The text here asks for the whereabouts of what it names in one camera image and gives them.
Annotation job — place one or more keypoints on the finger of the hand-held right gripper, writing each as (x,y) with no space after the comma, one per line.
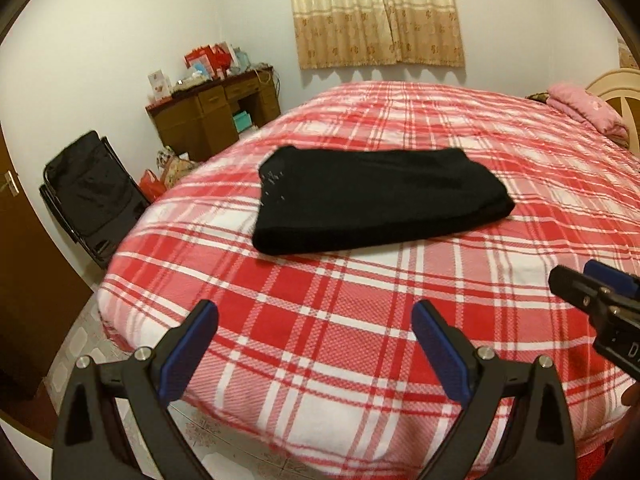
(567,285)
(612,277)

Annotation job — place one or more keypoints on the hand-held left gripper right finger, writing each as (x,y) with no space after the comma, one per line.
(440,345)

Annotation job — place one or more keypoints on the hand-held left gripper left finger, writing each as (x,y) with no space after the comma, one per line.
(190,355)

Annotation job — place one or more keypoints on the black pants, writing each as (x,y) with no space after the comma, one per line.
(375,200)

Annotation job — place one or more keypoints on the person's right hand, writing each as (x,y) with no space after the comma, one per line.
(632,395)

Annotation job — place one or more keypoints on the red white plaid bed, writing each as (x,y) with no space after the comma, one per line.
(350,310)

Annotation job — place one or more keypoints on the red plastic bag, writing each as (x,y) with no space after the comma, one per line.
(151,185)

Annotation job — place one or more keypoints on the brown wooden door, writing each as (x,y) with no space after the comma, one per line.
(30,285)

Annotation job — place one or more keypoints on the pink folded quilt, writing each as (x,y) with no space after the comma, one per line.
(585,105)

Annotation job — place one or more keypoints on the floral bag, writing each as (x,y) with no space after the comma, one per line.
(175,167)

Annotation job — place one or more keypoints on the dark patterned cloth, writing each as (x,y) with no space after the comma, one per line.
(537,97)

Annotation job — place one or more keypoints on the black folding chair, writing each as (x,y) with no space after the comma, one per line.
(95,190)

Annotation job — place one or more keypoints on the cream headboard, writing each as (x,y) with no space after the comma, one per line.
(620,85)

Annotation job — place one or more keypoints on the brown wooden desk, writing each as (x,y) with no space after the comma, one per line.
(210,120)

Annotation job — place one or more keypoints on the teal box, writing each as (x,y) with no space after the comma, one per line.
(242,122)

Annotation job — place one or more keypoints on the white printed card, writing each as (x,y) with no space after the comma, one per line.
(159,85)

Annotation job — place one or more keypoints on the pile of red gift bags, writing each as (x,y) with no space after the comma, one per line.
(210,57)

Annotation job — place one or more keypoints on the beige patterned curtain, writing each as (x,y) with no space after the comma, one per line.
(350,10)

